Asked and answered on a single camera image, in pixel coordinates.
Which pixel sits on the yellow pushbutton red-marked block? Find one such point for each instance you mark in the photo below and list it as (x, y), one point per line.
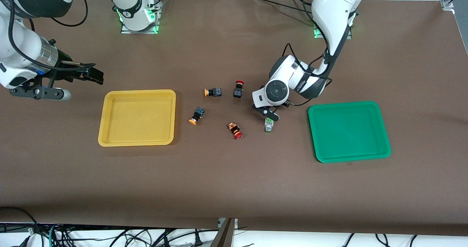
(217, 92)

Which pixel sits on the green plastic tray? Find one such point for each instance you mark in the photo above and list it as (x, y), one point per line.
(347, 133)

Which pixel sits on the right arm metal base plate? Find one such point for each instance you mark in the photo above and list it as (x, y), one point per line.
(128, 30)

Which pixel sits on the yellow pushbutton green-marked block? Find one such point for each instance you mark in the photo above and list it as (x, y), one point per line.
(199, 112)

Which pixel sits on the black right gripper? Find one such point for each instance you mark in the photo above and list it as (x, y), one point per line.
(68, 71)

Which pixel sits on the brown table cover sheet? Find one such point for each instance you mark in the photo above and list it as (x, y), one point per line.
(234, 185)

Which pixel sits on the table support post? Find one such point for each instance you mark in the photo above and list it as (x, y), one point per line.
(226, 236)

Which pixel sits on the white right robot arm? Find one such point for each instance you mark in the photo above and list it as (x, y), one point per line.
(18, 46)

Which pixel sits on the red pushbutton blue block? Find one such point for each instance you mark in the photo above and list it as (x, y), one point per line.
(238, 92)

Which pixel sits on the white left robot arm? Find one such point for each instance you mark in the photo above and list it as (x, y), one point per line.
(329, 13)

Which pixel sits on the green pushbutton grey block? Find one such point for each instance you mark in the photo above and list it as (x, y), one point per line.
(269, 127)

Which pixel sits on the red pushbutton orange label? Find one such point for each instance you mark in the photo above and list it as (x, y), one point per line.
(234, 129)

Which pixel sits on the yellow plastic tray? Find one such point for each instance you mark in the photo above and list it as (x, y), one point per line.
(137, 119)

